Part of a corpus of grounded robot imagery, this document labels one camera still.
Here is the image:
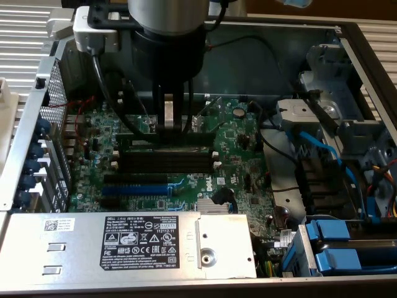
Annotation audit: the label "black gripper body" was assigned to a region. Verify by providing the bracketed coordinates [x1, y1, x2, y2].
[132, 26, 208, 87]

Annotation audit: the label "dark RAM stick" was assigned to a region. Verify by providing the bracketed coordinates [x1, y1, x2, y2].
[115, 131, 215, 145]

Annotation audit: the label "open metal socket cover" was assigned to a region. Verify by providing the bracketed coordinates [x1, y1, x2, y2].
[197, 96, 224, 117]

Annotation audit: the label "long black expansion slot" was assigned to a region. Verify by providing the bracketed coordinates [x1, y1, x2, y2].
[103, 173, 169, 184]

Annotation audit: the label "open black silver PC case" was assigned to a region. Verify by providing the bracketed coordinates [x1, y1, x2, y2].
[0, 9, 397, 298]

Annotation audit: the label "green Dell motherboard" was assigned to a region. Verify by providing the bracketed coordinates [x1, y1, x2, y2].
[66, 94, 298, 249]

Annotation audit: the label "blue expansion slot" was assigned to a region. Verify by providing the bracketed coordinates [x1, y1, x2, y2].
[101, 184, 171, 196]

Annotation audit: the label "metal rear port block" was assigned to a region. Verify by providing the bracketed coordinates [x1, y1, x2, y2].
[61, 114, 86, 161]

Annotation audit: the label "short black expansion slot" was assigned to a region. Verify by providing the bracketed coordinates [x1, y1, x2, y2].
[99, 197, 121, 208]

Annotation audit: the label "silver finned chipset heatsink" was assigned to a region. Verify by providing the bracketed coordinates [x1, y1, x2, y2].
[197, 198, 232, 214]

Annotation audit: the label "dark blue slot clip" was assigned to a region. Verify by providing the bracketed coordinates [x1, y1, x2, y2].
[20, 174, 37, 190]
[29, 144, 46, 159]
[24, 158, 41, 174]
[35, 119, 52, 137]
[16, 189, 32, 207]

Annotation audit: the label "silver power supply with label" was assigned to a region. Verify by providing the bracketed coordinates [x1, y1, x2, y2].
[4, 212, 258, 280]

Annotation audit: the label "silver metal drive cage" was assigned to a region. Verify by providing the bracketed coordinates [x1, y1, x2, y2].
[297, 43, 397, 224]

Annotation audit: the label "black ribbed plastic block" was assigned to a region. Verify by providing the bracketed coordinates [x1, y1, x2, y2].
[294, 156, 357, 220]

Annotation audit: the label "blue drive bay caddies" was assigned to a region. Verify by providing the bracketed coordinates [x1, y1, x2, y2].
[280, 219, 397, 279]

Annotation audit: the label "black looped cable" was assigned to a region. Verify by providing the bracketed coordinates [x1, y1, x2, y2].
[102, 70, 127, 100]

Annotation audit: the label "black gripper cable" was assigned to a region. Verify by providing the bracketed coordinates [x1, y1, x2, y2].
[203, 0, 232, 34]

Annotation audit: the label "thick black camera cable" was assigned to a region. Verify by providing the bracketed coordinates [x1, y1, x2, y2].
[91, 46, 195, 145]

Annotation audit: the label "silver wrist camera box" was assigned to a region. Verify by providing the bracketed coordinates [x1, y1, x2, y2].
[73, 6, 120, 53]

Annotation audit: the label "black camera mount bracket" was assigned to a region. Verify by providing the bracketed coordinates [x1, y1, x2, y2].
[88, 4, 139, 31]

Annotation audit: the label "long thin black wire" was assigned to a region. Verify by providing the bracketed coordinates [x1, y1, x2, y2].
[207, 35, 294, 91]

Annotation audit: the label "thin red wire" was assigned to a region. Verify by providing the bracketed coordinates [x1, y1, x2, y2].
[48, 95, 97, 147]

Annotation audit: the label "black wire with angled plug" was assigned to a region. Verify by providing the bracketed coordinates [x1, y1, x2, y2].
[212, 187, 238, 215]

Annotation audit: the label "silver metal corner bracket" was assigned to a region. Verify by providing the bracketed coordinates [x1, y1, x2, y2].
[46, 8, 77, 43]

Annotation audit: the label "curved black wire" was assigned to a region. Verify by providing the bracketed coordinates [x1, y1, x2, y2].
[259, 135, 300, 165]

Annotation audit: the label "silver metal drive bracket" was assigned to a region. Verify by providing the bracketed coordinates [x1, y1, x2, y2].
[275, 99, 322, 131]

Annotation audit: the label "black flat wire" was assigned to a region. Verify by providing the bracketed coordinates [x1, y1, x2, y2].
[288, 79, 341, 133]

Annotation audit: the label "blue flat data wire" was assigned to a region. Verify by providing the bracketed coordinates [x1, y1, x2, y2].
[284, 124, 381, 223]

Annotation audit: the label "yellow green wire bundle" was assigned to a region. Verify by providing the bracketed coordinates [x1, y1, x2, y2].
[259, 238, 282, 278]

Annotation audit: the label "blue disk caddy handle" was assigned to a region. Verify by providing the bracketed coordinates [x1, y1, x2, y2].
[305, 219, 351, 242]
[314, 248, 362, 276]

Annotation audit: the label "orange power wire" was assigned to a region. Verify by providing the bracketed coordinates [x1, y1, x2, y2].
[372, 166, 397, 190]

